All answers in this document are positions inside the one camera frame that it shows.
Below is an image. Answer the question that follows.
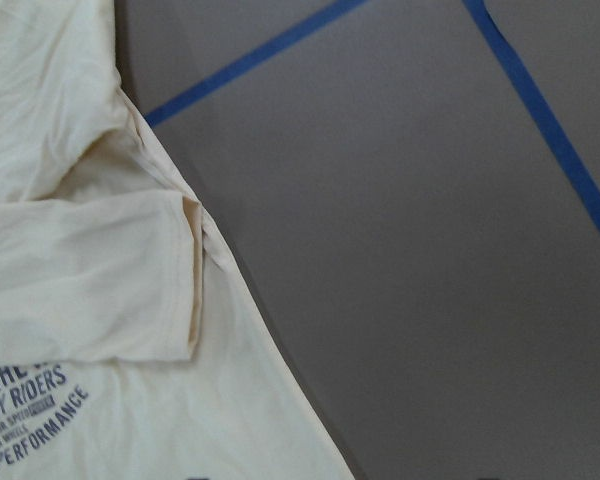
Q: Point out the brown table mat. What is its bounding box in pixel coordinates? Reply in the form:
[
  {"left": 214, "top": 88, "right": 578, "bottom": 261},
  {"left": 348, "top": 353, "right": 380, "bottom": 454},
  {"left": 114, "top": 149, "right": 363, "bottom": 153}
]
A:
[{"left": 115, "top": 1, "right": 600, "bottom": 479}]

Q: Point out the beige long-sleeve printed shirt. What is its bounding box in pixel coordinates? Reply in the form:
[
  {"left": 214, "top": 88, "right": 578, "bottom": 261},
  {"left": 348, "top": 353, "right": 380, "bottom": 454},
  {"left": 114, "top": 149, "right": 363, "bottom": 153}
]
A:
[{"left": 0, "top": 1, "right": 352, "bottom": 479}]

